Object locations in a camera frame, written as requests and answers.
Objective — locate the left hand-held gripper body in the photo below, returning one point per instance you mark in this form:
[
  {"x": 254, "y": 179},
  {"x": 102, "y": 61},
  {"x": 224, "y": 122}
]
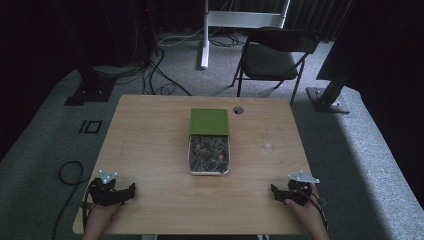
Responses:
[{"x": 104, "y": 194}]

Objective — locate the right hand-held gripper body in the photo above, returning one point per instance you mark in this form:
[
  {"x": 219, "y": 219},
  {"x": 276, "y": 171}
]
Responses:
[{"x": 300, "y": 190}]

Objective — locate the person's right hand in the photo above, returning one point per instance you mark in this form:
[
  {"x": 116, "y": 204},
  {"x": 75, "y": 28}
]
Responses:
[{"x": 306, "y": 210}]

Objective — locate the person's left hand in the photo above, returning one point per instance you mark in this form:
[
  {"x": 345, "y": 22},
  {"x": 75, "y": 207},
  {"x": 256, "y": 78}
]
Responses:
[{"x": 104, "y": 216}]

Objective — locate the small clear cup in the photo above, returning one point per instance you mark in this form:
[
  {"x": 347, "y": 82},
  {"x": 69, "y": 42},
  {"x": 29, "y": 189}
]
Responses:
[{"x": 268, "y": 147}]

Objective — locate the clear box of dark pieces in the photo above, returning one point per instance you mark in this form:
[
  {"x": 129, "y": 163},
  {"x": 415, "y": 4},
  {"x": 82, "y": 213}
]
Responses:
[{"x": 209, "y": 155}]

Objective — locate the green box lid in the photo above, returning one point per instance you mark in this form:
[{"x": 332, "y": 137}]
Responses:
[{"x": 209, "y": 121}]

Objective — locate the black metal stand with base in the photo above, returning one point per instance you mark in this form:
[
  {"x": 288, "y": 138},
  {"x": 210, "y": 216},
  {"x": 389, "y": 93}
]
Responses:
[
  {"x": 90, "y": 87},
  {"x": 328, "y": 98}
]

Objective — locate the black folding chair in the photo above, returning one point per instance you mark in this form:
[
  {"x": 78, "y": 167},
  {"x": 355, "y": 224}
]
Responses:
[{"x": 270, "y": 61}]

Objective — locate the white metal stand frame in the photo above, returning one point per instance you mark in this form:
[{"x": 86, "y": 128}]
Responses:
[{"x": 233, "y": 19}]

